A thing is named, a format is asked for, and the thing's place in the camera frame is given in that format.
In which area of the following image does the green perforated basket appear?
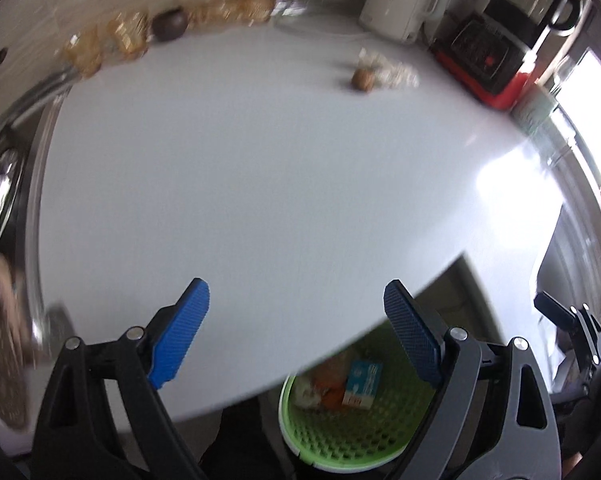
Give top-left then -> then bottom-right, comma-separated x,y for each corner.
279,322 -> 449,466

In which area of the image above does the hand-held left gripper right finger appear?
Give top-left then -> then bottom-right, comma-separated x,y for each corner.
383,280 -> 564,480

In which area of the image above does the clear glass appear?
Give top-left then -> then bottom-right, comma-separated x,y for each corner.
273,0 -> 311,26

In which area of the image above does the mint green cup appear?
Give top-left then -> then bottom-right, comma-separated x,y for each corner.
511,85 -> 559,133

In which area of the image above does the window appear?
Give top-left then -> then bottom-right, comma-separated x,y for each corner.
551,25 -> 601,186

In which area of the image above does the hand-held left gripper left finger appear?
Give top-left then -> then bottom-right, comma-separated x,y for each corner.
30,277 -> 211,480

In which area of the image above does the white electric kettle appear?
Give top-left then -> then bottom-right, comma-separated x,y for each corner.
359,0 -> 459,43

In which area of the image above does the perforated metal plate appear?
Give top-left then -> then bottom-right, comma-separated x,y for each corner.
0,255 -> 31,431

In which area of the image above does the orange foam net ring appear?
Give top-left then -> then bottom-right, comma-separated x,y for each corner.
318,382 -> 347,408

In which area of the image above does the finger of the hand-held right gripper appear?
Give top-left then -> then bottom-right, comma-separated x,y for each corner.
533,291 -> 601,363

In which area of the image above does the red and black blender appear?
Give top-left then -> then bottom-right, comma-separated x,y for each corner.
428,0 -> 581,111

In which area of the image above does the crumpled clear wrapper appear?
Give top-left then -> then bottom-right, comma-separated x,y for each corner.
358,49 -> 420,88

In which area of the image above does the dark brown bowl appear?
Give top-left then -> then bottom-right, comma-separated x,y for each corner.
152,7 -> 188,42

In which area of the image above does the amber glass cup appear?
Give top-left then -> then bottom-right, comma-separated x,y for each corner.
188,4 -> 231,28
225,0 -> 276,23
108,12 -> 150,58
63,35 -> 104,78

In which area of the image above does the white and blue box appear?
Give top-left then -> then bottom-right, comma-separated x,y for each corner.
341,359 -> 384,409

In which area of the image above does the foil burner liner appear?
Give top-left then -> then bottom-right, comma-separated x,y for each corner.
0,150 -> 24,238

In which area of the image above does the black countertop appliance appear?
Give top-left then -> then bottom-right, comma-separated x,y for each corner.
535,232 -> 581,306

